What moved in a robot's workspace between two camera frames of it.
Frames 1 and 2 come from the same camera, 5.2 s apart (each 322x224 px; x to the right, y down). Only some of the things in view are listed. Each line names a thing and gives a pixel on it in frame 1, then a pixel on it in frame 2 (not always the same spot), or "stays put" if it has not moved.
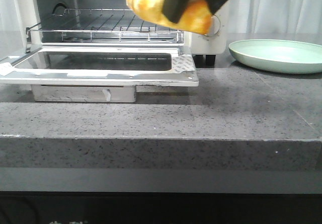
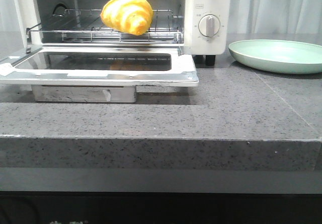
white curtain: [259, 8] stays put
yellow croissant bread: [146, 0] -> [128, 13]
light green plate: [278, 56] stays put
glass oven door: [170, 66] stays put
